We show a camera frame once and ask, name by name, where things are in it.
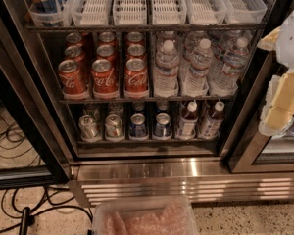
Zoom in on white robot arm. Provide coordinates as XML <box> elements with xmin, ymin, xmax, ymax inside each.
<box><xmin>257</xmin><ymin>10</ymin><xmax>294</xmax><ymax>136</ymax></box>

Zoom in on blue can front right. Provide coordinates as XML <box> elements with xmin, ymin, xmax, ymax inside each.
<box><xmin>153</xmin><ymin>113</ymin><xmax>172</xmax><ymax>140</ymax></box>

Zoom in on black steel fridge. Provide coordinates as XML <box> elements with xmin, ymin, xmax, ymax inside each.
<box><xmin>0</xmin><ymin>0</ymin><xmax>294</xmax><ymax>208</ymax></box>

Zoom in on coke can front right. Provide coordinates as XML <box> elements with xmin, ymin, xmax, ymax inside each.
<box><xmin>124</xmin><ymin>58</ymin><xmax>149</xmax><ymax>98</ymax></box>

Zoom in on coke can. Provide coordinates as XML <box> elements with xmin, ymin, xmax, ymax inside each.
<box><xmin>91</xmin><ymin>59</ymin><xmax>118</xmax><ymax>99</ymax></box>
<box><xmin>98</xmin><ymin>32</ymin><xmax>118</xmax><ymax>47</ymax></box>
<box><xmin>64</xmin><ymin>45</ymin><xmax>89</xmax><ymax>82</ymax></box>
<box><xmin>96</xmin><ymin>45</ymin><xmax>117</xmax><ymax>63</ymax></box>
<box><xmin>124</xmin><ymin>58</ymin><xmax>149</xmax><ymax>98</ymax></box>
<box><xmin>58</xmin><ymin>60</ymin><xmax>89</xmax><ymax>100</ymax></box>
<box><xmin>126</xmin><ymin>44</ymin><xmax>146</xmax><ymax>60</ymax></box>
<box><xmin>66</xmin><ymin>32</ymin><xmax>85</xmax><ymax>48</ymax></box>
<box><xmin>125</xmin><ymin>31</ymin><xmax>145</xmax><ymax>46</ymax></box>

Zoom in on blue can front left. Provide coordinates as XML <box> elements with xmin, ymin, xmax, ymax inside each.
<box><xmin>129</xmin><ymin>113</ymin><xmax>148</xmax><ymax>140</ymax></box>

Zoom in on coke can middle right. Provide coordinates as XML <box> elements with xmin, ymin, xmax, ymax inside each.
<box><xmin>126</xmin><ymin>44</ymin><xmax>146</xmax><ymax>60</ymax></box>

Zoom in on coke can back right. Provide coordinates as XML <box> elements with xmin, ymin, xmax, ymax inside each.
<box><xmin>125</xmin><ymin>31</ymin><xmax>145</xmax><ymax>46</ymax></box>

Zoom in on coke can front middle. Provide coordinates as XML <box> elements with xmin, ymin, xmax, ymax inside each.
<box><xmin>91</xmin><ymin>59</ymin><xmax>118</xmax><ymax>99</ymax></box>

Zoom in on coke can middle centre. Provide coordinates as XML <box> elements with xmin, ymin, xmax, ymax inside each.
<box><xmin>96</xmin><ymin>45</ymin><xmax>117</xmax><ymax>63</ymax></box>

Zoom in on coke can back centre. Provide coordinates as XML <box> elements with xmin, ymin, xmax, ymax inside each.
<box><xmin>98</xmin><ymin>32</ymin><xmax>118</xmax><ymax>47</ymax></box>

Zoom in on silver can front left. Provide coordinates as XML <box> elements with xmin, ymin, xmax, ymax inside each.
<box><xmin>78</xmin><ymin>115</ymin><xmax>101</xmax><ymax>143</ymax></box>

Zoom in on coke can front left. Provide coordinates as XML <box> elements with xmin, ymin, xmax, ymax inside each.
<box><xmin>58</xmin><ymin>60</ymin><xmax>89</xmax><ymax>100</ymax></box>

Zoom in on coke can back left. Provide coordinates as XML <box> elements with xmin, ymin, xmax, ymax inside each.
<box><xmin>66</xmin><ymin>32</ymin><xmax>85</xmax><ymax>48</ymax></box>

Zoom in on coke can middle left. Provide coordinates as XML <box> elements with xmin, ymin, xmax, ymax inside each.
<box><xmin>64</xmin><ymin>45</ymin><xmax>89</xmax><ymax>82</ymax></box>

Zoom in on open fridge glass door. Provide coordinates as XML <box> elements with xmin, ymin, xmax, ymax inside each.
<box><xmin>0</xmin><ymin>0</ymin><xmax>71</xmax><ymax>190</ymax></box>

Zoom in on water bottle front right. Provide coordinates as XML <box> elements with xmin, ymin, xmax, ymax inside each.
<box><xmin>209</xmin><ymin>37</ymin><xmax>249</xmax><ymax>97</ymax></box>

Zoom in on water bottle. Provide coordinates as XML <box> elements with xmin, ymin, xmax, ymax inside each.
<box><xmin>183</xmin><ymin>38</ymin><xmax>213</xmax><ymax>97</ymax></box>
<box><xmin>209</xmin><ymin>37</ymin><xmax>249</xmax><ymax>97</ymax></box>
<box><xmin>153</xmin><ymin>40</ymin><xmax>180</xmax><ymax>98</ymax></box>

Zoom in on tea bottle right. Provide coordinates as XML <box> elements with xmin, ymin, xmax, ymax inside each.
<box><xmin>199</xmin><ymin>101</ymin><xmax>225</xmax><ymax>140</ymax></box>

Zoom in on tea bottle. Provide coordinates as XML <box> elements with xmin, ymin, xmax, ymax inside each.
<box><xmin>199</xmin><ymin>101</ymin><xmax>225</xmax><ymax>140</ymax></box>
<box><xmin>176</xmin><ymin>101</ymin><xmax>198</xmax><ymax>140</ymax></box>

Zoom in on water bottle front middle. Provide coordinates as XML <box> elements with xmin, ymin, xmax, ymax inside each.
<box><xmin>183</xmin><ymin>38</ymin><xmax>213</xmax><ymax>97</ymax></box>

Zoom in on clear tray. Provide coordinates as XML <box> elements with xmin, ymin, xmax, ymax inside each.
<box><xmin>29</xmin><ymin>0</ymin><xmax>74</xmax><ymax>27</ymax></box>
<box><xmin>113</xmin><ymin>0</ymin><xmax>147</xmax><ymax>25</ymax></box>
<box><xmin>71</xmin><ymin>0</ymin><xmax>112</xmax><ymax>26</ymax></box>
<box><xmin>223</xmin><ymin>0</ymin><xmax>267</xmax><ymax>24</ymax></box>
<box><xmin>151</xmin><ymin>0</ymin><xmax>187</xmax><ymax>25</ymax></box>
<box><xmin>185</xmin><ymin>0</ymin><xmax>227</xmax><ymax>24</ymax></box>

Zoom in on tea bottle left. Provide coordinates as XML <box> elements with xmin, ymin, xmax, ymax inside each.
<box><xmin>176</xmin><ymin>101</ymin><xmax>198</xmax><ymax>140</ymax></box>

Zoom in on water bottle front left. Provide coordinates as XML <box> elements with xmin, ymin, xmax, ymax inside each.
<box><xmin>153</xmin><ymin>40</ymin><xmax>180</xmax><ymax>98</ymax></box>

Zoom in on clear plastic bin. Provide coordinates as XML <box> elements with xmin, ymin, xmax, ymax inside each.
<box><xmin>92</xmin><ymin>196</ymin><xmax>199</xmax><ymax>235</ymax></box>

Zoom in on clear tray far left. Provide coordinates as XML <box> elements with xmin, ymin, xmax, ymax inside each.
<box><xmin>29</xmin><ymin>0</ymin><xmax>74</xmax><ymax>27</ymax></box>

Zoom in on black floor stand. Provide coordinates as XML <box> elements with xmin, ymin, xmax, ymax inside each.
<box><xmin>19</xmin><ymin>207</ymin><xmax>35</xmax><ymax>235</ymax></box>

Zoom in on black floor cables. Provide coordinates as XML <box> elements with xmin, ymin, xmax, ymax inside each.
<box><xmin>0</xmin><ymin>108</ymin><xmax>94</xmax><ymax>235</ymax></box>

